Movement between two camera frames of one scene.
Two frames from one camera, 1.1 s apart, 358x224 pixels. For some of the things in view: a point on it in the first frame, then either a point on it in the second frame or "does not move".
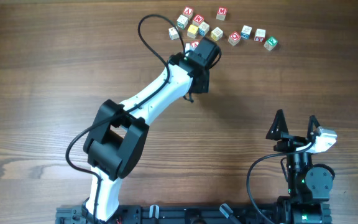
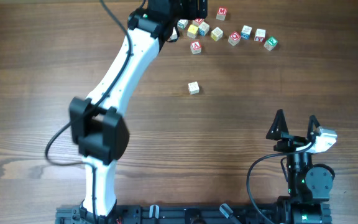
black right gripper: (290, 141) does not move
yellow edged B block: (217, 33) does not move
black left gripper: (205, 89) -> (196, 11)
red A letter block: (194, 43) does not move
